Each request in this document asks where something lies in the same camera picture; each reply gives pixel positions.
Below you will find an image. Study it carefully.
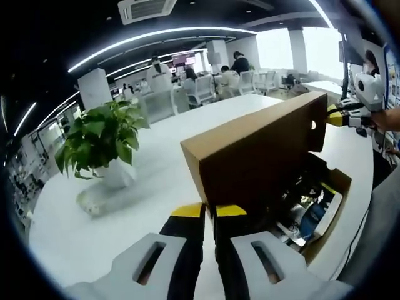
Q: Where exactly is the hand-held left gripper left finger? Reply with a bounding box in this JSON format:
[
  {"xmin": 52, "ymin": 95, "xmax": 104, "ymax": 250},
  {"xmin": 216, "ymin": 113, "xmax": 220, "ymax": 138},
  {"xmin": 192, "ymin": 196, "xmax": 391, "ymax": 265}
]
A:
[{"xmin": 64, "ymin": 202, "xmax": 207, "ymax": 300}]

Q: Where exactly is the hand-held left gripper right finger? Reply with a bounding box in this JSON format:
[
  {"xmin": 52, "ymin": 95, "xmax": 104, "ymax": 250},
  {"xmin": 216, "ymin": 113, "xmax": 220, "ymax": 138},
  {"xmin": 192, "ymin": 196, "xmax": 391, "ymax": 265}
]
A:
[{"xmin": 213, "ymin": 204, "xmax": 356, "ymax": 300}]

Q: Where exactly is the blue wipes pack soft item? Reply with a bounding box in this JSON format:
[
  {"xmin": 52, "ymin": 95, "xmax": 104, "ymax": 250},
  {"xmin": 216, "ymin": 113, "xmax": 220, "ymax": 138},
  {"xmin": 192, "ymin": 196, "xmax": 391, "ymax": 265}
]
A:
[{"xmin": 298, "ymin": 199, "xmax": 344, "ymax": 243}]

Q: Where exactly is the brown cardboard shoe box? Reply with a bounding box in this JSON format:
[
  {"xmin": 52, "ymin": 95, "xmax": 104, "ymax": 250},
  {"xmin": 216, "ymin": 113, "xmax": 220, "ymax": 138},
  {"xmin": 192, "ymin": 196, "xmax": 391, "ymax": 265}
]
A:
[{"xmin": 180, "ymin": 91, "xmax": 353, "ymax": 266}]

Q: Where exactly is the small paper cup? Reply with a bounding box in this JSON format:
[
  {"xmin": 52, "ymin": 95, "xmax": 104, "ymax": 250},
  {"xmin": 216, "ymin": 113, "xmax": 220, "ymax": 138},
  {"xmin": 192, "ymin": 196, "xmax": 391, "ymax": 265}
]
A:
[{"xmin": 76, "ymin": 186, "xmax": 110, "ymax": 217}]

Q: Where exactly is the white office chair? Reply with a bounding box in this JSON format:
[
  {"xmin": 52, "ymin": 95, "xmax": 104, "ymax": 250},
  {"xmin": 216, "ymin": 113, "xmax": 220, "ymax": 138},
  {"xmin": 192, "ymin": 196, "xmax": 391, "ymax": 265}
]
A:
[
  {"xmin": 192, "ymin": 74, "xmax": 216, "ymax": 106},
  {"xmin": 239, "ymin": 70, "xmax": 256, "ymax": 96}
]

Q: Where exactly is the green potted plant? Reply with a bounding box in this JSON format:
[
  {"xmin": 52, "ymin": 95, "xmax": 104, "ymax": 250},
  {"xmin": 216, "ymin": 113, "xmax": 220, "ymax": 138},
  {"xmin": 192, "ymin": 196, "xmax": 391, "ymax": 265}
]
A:
[{"xmin": 54, "ymin": 99, "xmax": 151, "ymax": 190}]

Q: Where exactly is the ceiling light strip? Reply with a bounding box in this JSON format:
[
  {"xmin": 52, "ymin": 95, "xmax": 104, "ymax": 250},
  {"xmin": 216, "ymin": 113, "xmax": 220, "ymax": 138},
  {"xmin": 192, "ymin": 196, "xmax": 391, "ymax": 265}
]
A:
[{"xmin": 67, "ymin": 26, "xmax": 259, "ymax": 74}]

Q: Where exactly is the ceiling air conditioner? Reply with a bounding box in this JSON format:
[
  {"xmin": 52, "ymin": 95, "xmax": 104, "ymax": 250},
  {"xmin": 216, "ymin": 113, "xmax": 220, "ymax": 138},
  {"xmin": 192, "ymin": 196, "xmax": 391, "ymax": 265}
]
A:
[{"xmin": 117, "ymin": 0, "xmax": 178, "ymax": 26}]

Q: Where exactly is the wall poster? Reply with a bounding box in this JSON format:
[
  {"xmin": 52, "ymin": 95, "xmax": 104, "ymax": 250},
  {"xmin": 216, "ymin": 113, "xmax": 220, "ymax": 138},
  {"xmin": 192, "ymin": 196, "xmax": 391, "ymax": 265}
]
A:
[{"xmin": 383, "ymin": 43, "xmax": 400, "ymax": 109}]

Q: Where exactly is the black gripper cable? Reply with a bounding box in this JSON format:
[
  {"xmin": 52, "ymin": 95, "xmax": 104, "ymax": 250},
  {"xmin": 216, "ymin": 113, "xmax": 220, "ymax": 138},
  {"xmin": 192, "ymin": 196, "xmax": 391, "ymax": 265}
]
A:
[{"xmin": 339, "ymin": 204, "xmax": 371, "ymax": 276}]

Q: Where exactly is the wall screen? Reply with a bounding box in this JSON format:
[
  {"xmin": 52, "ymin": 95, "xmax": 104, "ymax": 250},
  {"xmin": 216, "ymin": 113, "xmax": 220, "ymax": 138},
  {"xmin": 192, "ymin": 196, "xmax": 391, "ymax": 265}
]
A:
[{"xmin": 172, "ymin": 53, "xmax": 196, "ymax": 66}]

